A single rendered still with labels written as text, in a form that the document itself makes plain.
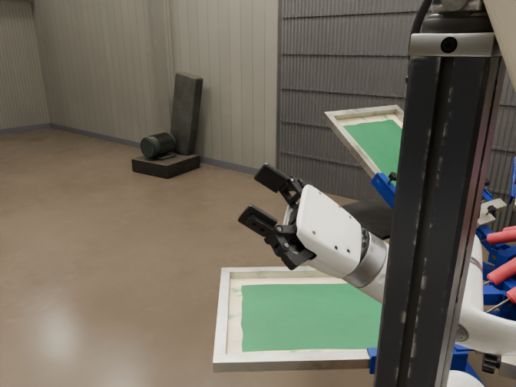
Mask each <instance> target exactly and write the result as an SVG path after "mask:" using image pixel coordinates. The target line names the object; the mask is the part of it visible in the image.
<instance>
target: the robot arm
mask: <svg viewBox="0 0 516 387"><path fill-rule="evenodd" d="M254 180H256V181H258V182H259V183H261V184H262V185H264V186H265V187H267V188H269V189H270V190H271V191H273V192H275V193H277V192H278V191H279V192H280V193H281V194H282V196H283V198H284V199H285V200H286V202H287V203H288V206H287V209H286V214H285V217H284V221H283V225H276V224H277V222H278V220H277V219H276V218H275V217H272V216H271V215H269V214H268V213H267V212H265V211H263V210H261V209H260V208H259V207H256V206H255V205H254V204H250V205H249V206H248V207H247V208H246V209H245V210H244V211H243V212H242V213H241V215H240V216H239V218H238V221H239V222H240V223H241V224H243V225H244V226H246V227H248V228H250V229H251V230H253V231H254V232H256V233H258V234H259V235H260V236H262V237H264V241H265V243H266V244H268V245H270V246H271V247H272V249H273V251H274V253H275V254H276V255H277V256H278V257H281V260H282V261H283V262H284V264H285V265H286V266H287V268H288V269H289V270H294V269H295V268H297V267H298V266H300V265H301V264H303V263H305V264H306V265H308V266H311V267H312V268H314V269H316V270H318V271H320V272H322V273H325V274H327V275H330V276H333V277H335V278H338V279H342V280H344V281H346V282H347V283H349V284H350V285H352V286H354V287H355V288H356V289H359V290H360V291H362V292H363V293H365V294H366V295H368V296H370V297H372V298H373V299H375V300H376V301H378V302H379V303H381V304H382V300H383V293H384V286H385V273H386V266H387V259H388V252H389V245H388V244H387V243H386V242H384V241H383V240H381V239H379V238H378V237H377V236H375V235H373V234H372V233H370V232H369V231H368V230H366V229H364V228H361V226H360V224H359V223H358V221H357V220H356V219H355V218H353V217H352V216H351V215H350V214H349V213H348V212H347V211H345V210H344V209H343V208H342V207H341V206H340V205H338V204H337V203H336V202H334V201H333V200H331V199H330V198H329V197H327V196H326V195H325V194H324V193H322V192H320V191H319V190H317V189H316V188H315V187H314V186H313V184H312V183H311V182H309V181H305V180H302V179H300V178H294V177H292V176H289V177H288V176H286V175H285V174H284V173H282V172H281V171H279V170H277V169H276V168H275V167H273V166H271V165H270V164H268V163H264V164H263V166H262V167H261V168H260V169H259V170H258V171H257V173H256V174H255V176H254ZM289 191H295V192H296V194H295V195H294V196H293V197H292V196H291V194H290V193H289ZM299 198H301V200H300V202H298V203H296V201H297V200H298V199H299ZM455 344H458V345H460V346H464V347H468V348H470V349H474V350H477V351H479V352H485V353H488V354H492V355H499V356H516V321H512V320H508V319H503V318H501V317H497V316H493V315H491V314H488V313H485V312H484V303H483V274H482V248H481V243H480V240H479V239H478V237H477V236H476V235H475V240H474V244H473V248H472V253H471V261H470V265H469V269H468V277H467V281H466V286H465V293H464V298H463V302H462V306H461V314H460V318H459V323H458V331H457V335H456V339H455ZM447 387H484V386H483V385H482V384H481V383H480V382H479V381H478V380H477V379H476V378H475V377H473V376H472V375H469V374H468V373H465V372H460V371H455V370H450V372H449V376H448V384H447Z"/></svg>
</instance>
